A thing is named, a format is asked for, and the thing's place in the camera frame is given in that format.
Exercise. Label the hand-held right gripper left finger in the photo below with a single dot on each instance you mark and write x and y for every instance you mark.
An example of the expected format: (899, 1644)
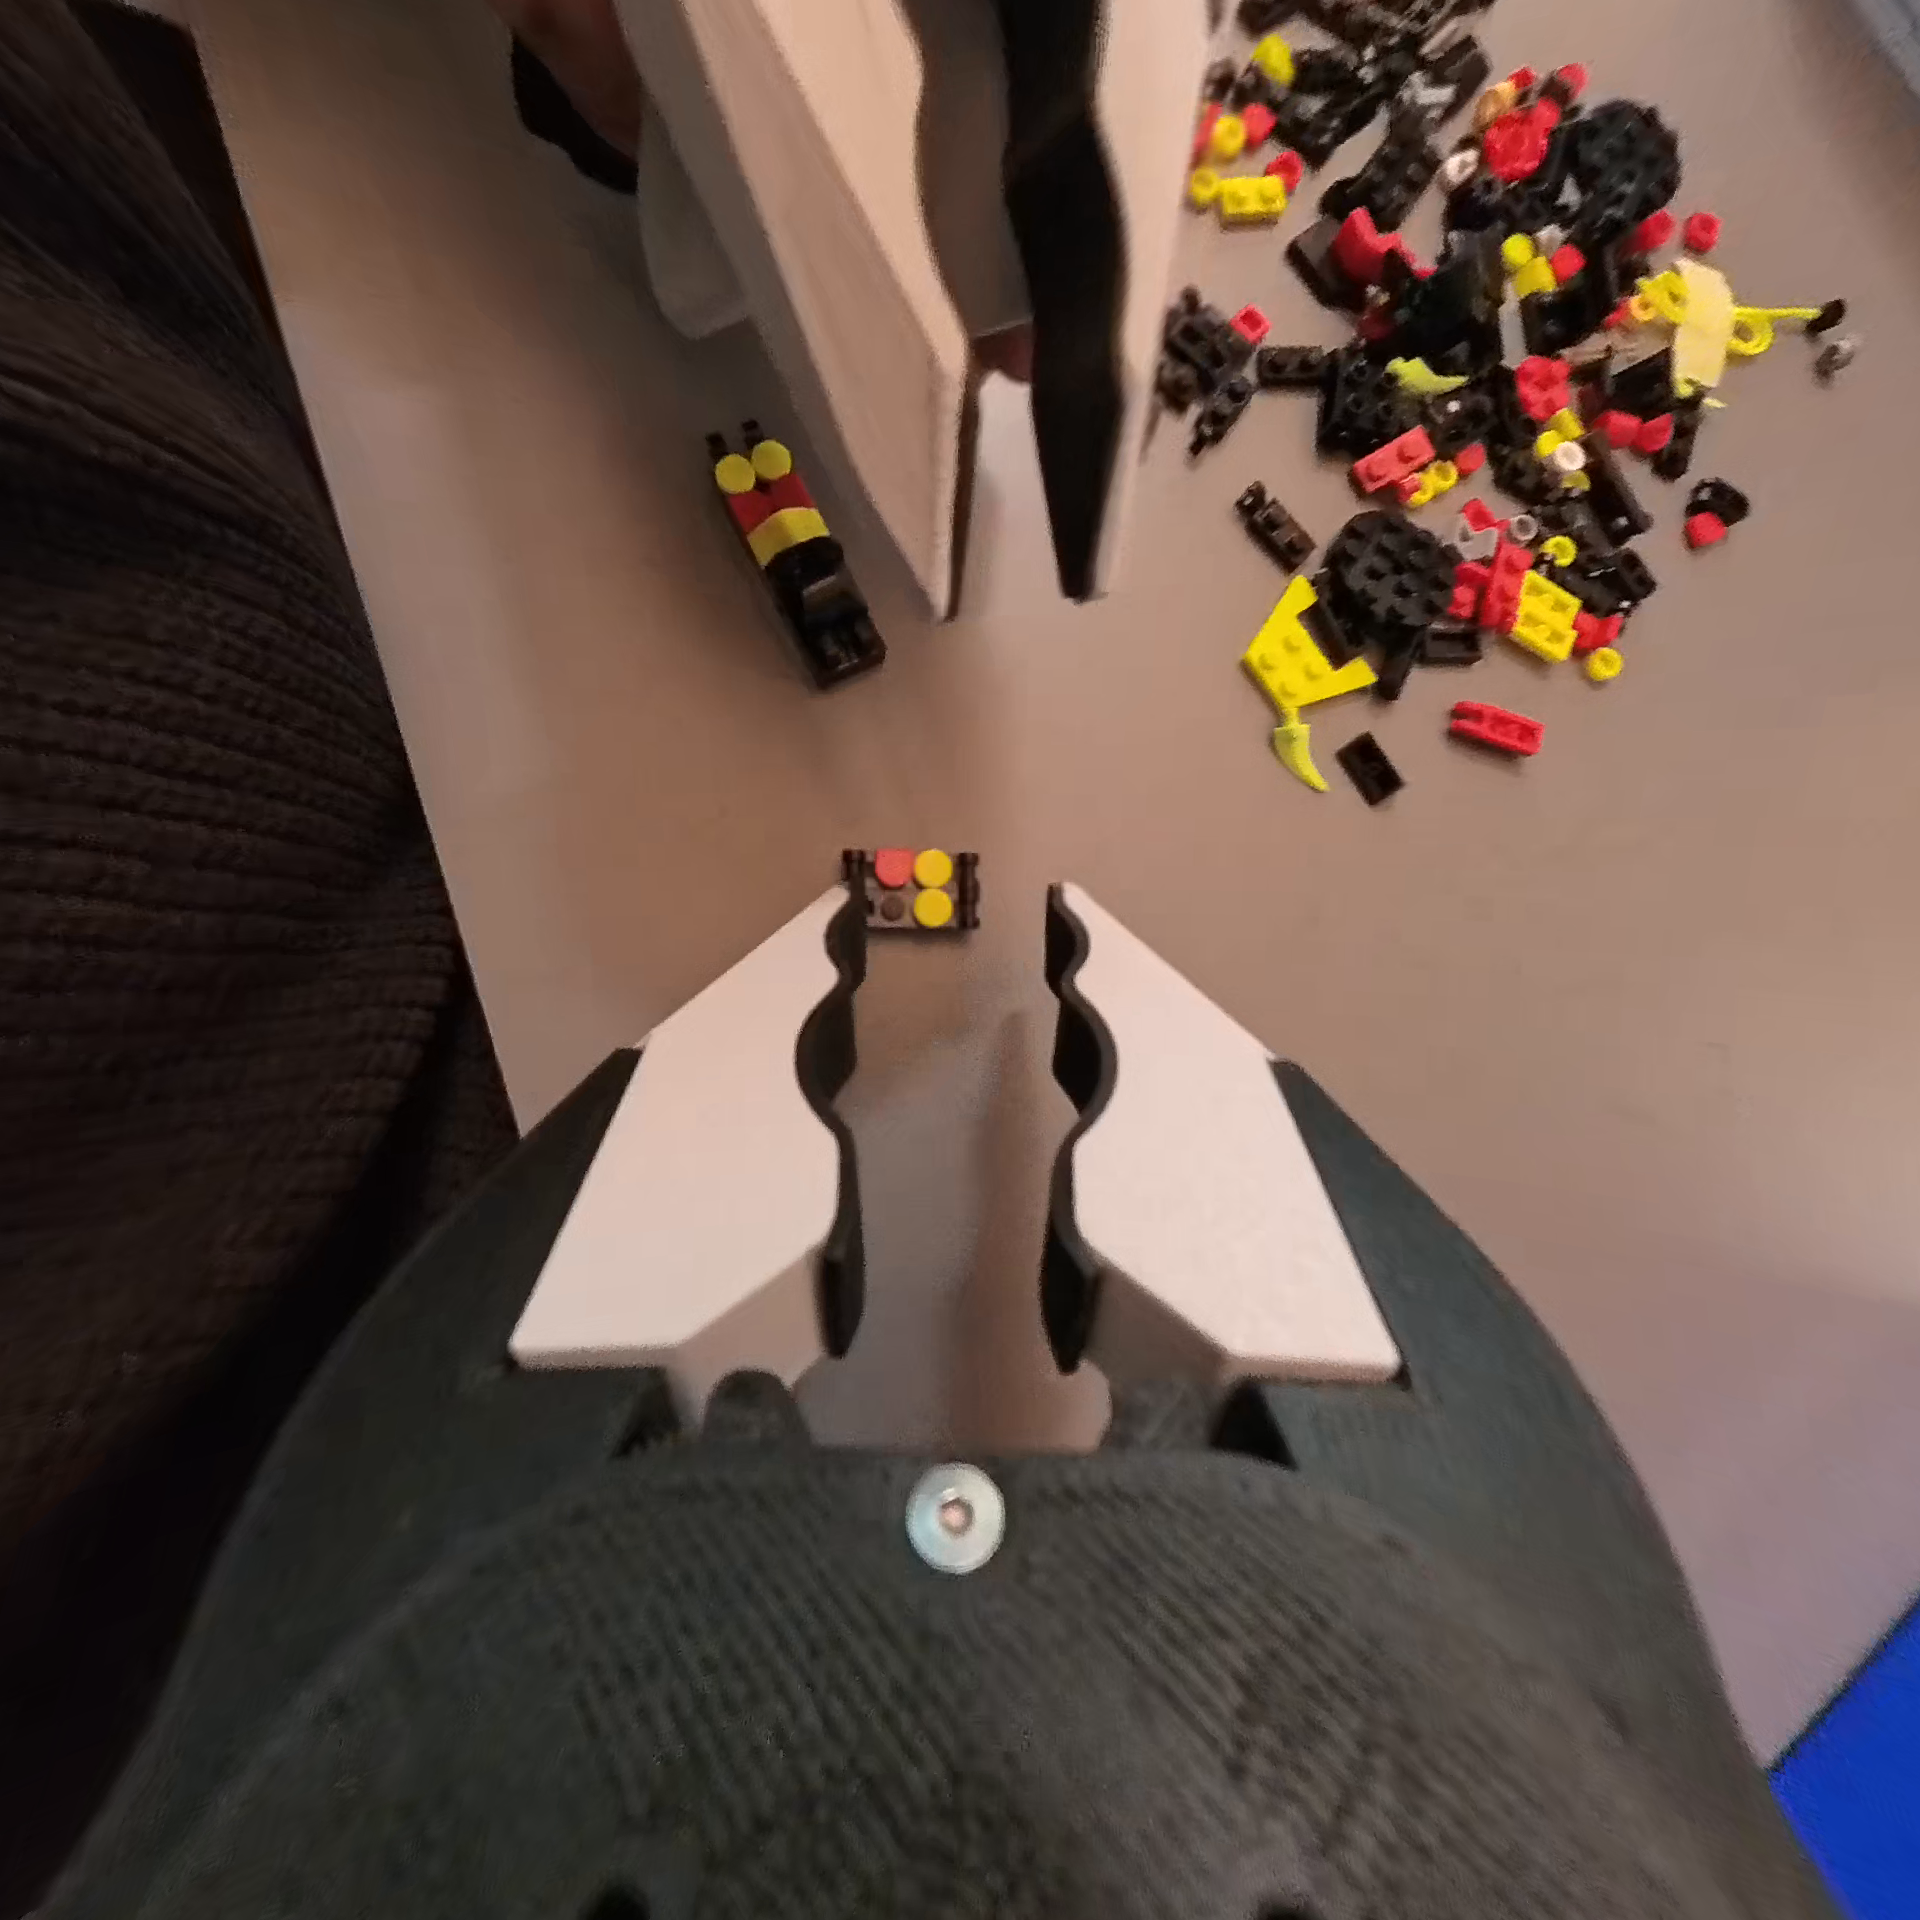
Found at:
(692, 1172)

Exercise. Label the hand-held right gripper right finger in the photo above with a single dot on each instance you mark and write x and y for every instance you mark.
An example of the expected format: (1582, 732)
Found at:
(1200, 1184)

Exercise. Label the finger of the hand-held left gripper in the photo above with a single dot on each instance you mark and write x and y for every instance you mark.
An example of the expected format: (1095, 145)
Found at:
(1155, 182)
(826, 225)

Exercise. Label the long black lego assembly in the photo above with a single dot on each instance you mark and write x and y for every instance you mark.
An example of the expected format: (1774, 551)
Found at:
(787, 541)

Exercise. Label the small black lego plate assembly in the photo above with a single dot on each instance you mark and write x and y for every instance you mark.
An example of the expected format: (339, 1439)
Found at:
(915, 893)

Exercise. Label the pile of loose lego pieces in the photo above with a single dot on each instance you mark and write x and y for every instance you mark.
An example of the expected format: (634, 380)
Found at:
(1500, 376)

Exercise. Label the small black lego plate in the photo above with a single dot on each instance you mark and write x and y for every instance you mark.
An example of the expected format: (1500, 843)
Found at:
(1368, 769)

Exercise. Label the red lego plate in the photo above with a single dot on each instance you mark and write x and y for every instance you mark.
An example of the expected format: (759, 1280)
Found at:
(1495, 728)

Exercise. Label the blue plastic bin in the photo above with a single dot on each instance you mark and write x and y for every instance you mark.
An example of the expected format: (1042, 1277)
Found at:
(1862, 1787)

